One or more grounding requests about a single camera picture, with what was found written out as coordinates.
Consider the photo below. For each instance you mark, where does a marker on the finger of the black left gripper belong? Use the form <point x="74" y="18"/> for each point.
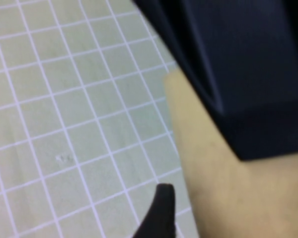
<point x="250" y="62"/>

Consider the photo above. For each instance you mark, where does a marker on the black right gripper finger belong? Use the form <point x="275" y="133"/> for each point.
<point x="164" y="210"/>

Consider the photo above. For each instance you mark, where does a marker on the green checkered tablecloth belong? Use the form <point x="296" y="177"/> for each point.
<point x="64" y="99"/>

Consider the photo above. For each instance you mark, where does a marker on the yellow plastic cup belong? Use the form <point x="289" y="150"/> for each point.
<point x="226" y="198"/>

